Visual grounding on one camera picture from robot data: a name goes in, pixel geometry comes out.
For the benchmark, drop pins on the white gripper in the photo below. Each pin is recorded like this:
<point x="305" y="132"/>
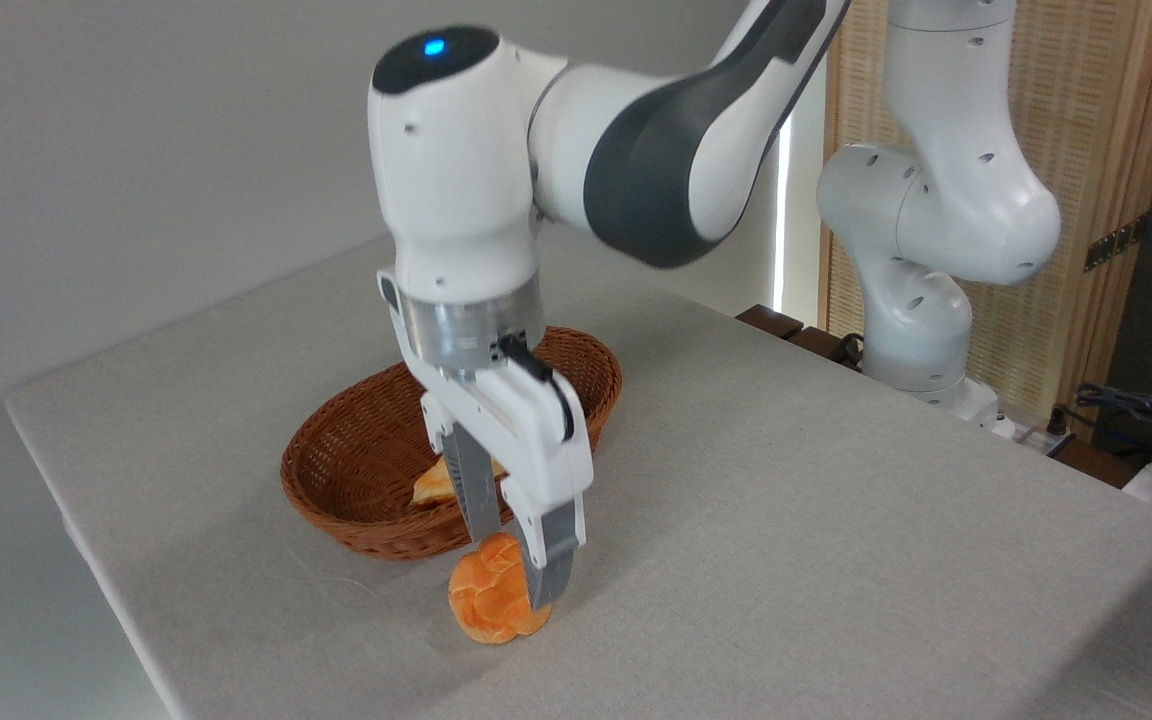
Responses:
<point x="526" y="435"/>

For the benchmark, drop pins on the grey tablecloth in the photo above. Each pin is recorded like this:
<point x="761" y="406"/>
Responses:
<point x="786" y="550"/>

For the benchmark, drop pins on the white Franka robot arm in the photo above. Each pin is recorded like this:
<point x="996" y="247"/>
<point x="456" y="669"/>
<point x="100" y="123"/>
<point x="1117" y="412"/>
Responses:
<point x="456" y="150"/>

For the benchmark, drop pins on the silver metal wrist flange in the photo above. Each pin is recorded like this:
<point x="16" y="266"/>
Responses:
<point x="456" y="330"/>

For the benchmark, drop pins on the dark brown wooden board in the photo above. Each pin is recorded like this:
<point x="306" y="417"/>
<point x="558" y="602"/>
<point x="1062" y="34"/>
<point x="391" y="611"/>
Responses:
<point x="771" y="322"/>

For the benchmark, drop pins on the wooden folding screen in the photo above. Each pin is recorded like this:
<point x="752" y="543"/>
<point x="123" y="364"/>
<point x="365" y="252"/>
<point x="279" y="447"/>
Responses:
<point x="1086" y="100"/>

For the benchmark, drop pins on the brown wicker oval basket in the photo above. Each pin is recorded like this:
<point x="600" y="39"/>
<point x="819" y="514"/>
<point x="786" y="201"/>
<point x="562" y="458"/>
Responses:
<point x="336" y="470"/>

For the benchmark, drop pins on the long pale bread loaf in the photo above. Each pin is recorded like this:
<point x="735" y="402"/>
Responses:
<point x="431" y="488"/>

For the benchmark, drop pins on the round orange knotted bread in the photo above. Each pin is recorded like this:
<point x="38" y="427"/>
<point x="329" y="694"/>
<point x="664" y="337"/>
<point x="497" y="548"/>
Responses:
<point x="481" y="600"/>

